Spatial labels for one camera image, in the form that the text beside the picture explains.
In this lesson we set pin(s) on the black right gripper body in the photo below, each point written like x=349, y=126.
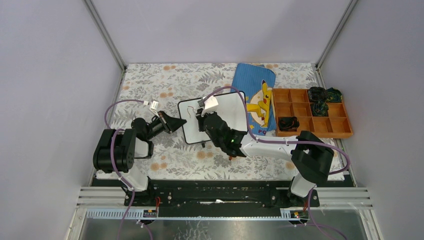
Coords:
x=202, y=127

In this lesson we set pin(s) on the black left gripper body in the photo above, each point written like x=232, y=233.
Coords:
x=163, y=124

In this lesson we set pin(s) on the white whiteboard black frame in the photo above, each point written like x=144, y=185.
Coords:
x=230, y=109

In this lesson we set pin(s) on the black orange cloth roll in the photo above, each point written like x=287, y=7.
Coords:
x=288, y=124

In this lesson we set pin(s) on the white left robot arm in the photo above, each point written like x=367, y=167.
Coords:
x=118, y=149

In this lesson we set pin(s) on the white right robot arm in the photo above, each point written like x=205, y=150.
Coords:
x=311, y=157

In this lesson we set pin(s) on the floral tablecloth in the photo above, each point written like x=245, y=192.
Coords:
x=173, y=158

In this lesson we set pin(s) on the blue Pikachu cloth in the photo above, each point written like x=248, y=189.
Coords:
x=257, y=83

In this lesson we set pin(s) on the orange compartment tray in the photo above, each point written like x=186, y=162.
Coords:
x=294, y=102

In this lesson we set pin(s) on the dark patterned cloth roll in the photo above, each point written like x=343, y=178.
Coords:
x=317, y=94
x=334, y=95
x=319, y=109

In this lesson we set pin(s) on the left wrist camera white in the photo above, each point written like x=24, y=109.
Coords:
x=152, y=106

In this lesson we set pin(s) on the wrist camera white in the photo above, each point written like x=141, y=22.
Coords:
x=152, y=106
x=208, y=105

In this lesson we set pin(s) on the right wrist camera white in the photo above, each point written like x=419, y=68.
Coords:
x=208, y=105

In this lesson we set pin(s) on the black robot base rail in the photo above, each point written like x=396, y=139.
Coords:
x=217, y=200

